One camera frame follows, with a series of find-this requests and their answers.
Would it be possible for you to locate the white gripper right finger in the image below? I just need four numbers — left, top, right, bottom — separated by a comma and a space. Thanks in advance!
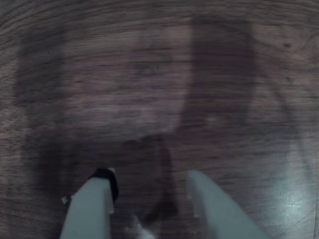
186, 170, 269, 239

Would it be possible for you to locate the gripper white left finger black-taped tip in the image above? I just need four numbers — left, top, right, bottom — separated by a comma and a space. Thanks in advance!
59, 167, 120, 239

